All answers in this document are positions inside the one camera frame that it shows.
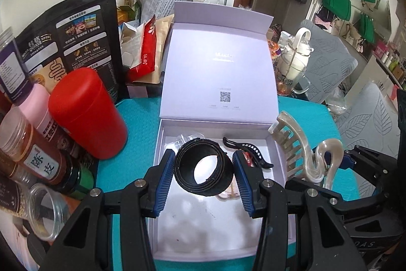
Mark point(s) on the brown spice jar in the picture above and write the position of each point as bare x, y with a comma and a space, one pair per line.
9, 166

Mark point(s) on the pink bottle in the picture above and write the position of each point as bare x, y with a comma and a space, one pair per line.
35, 102

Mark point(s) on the black hair clip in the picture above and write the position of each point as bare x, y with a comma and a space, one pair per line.
253, 152

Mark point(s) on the white gift box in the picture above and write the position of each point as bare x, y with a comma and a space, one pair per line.
215, 67

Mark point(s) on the amber jar with white label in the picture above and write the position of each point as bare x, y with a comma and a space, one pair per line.
41, 163

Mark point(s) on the white water bottle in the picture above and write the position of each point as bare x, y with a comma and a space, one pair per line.
296, 61

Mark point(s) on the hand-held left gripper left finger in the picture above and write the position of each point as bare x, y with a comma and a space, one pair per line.
161, 185

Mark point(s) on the red plastic canister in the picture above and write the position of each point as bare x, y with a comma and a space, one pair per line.
85, 112

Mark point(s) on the red hair clip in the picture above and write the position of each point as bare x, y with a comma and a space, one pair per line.
248, 160

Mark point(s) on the white torn carton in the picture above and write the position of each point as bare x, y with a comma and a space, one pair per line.
130, 42

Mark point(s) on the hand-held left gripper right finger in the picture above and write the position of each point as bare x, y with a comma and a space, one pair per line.
245, 185

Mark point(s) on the glass pitcher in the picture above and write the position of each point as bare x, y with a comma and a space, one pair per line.
285, 83

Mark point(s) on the teal table mat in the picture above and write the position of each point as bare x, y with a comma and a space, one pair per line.
139, 131

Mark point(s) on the instant noodle cup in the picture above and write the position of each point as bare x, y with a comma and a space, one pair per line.
274, 48

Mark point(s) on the dark green jar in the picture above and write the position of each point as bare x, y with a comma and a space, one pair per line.
85, 180

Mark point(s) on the printed paper leaflet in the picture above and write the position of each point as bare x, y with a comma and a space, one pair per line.
158, 1

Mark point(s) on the beige hair claw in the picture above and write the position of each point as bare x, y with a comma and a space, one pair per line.
298, 156

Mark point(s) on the black and white checked box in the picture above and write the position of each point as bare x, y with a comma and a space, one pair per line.
142, 91

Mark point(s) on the red snack packet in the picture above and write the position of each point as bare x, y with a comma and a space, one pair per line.
147, 52

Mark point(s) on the pale pink hair clip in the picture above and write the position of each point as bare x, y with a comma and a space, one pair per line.
228, 193

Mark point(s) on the row of small bottles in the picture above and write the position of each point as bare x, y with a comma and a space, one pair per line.
388, 60

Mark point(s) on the orange box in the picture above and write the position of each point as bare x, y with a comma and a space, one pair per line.
123, 17

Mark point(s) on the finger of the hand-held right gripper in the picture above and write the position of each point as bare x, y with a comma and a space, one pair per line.
349, 161
358, 208

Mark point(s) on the purple label jar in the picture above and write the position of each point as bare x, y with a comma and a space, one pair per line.
11, 67

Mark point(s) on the clear plastic hair clip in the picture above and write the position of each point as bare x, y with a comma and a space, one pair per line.
185, 139

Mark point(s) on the black printed pouch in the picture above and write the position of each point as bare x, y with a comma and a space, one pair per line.
73, 29

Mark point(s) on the grey leaf-pattern chair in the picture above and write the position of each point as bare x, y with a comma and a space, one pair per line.
371, 121
330, 64

